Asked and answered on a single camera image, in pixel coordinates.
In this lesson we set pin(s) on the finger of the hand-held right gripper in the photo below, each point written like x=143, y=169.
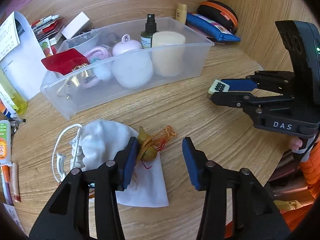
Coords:
x=230, y=98
x=240, y=84

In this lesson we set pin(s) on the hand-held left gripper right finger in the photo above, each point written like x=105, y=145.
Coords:
x=192, y=165

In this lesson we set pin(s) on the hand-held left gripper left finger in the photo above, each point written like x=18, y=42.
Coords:
x=130, y=165

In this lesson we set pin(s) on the green white mahjong tile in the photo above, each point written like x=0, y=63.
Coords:
x=217, y=87

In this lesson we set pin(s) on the gourd pendant with tassel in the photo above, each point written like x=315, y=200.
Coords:
x=148, y=148

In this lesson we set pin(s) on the clear plastic storage box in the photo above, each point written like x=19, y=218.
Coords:
x=100, y=97

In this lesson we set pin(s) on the beige candle jar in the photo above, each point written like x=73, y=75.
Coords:
x=168, y=55

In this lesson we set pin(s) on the white round jar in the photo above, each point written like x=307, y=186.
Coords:
x=132, y=71

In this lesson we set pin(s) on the green spray bottle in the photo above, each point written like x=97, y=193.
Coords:
x=149, y=33

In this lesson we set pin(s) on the pink round case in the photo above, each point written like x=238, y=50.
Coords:
x=126, y=45

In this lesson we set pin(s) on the pink scrunchie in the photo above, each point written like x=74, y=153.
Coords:
x=98, y=52

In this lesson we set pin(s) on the wooden desktop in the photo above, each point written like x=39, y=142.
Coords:
x=200, y=120

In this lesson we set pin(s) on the person's right hand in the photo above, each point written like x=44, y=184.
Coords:
x=297, y=143

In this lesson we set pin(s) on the blue zip pouch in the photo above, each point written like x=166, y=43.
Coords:
x=210, y=26

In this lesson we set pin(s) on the black orange zip case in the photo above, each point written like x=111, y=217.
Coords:
x=220, y=12

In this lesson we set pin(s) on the yellow sunscreen bottle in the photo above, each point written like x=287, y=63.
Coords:
x=181, y=13

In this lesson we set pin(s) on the white cotton ball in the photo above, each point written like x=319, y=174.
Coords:
x=103, y=72

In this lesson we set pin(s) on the pink brown stacked cushions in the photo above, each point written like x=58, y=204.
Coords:
x=290, y=177

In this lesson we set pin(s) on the yellow printed bag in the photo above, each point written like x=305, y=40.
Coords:
x=286, y=205

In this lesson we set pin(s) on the gold foil item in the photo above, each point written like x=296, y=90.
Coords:
x=81, y=75

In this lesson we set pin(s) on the pale pink pen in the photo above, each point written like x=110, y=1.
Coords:
x=16, y=182

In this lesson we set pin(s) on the orange jacket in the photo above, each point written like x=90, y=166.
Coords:
x=302, y=215

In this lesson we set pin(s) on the white orange tube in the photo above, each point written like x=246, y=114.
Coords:
x=5, y=142

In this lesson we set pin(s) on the white paper card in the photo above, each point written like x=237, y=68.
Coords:
x=12, y=216

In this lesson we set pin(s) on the tall yellow liquid bottle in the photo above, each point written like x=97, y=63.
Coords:
x=13, y=97

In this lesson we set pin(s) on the small white box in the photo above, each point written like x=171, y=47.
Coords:
x=75, y=25

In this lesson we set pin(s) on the stack of red packets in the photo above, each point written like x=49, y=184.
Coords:
x=48, y=33

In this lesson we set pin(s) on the white paper sheets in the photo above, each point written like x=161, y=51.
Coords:
x=17, y=50

